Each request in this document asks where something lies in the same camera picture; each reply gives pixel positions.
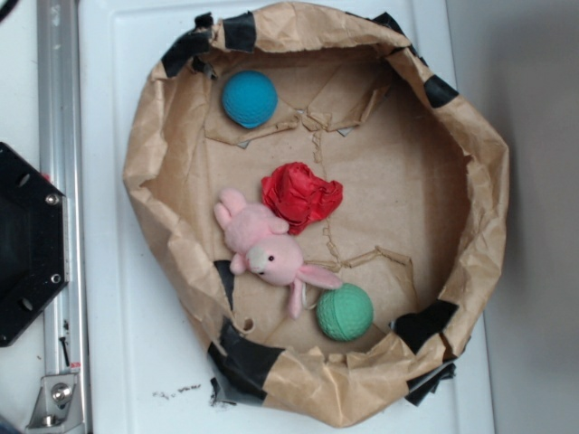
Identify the crumpled red paper ball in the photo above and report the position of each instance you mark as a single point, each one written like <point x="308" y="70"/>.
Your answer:
<point x="296" y="195"/>

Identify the green foam ball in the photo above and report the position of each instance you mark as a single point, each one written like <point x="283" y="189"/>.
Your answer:
<point x="345" y="314"/>

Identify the blue foam ball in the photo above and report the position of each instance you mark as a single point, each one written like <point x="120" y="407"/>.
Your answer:
<point x="249" y="98"/>

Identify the pink plush bunny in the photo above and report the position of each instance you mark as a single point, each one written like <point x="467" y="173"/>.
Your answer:
<point x="261" y="244"/>

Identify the brown paper bag tray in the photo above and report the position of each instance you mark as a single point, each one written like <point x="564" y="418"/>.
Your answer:
<point x="421" y="227"/>

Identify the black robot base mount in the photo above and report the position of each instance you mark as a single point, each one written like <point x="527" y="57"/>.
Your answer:
<point x="33" y="267"/>

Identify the aluminium extrusion rail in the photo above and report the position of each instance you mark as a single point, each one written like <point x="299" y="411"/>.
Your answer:
<point x="66" y="342"/>

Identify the metal corner bracket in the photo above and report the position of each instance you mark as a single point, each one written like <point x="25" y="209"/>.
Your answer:
<point x="58" y="405"/>

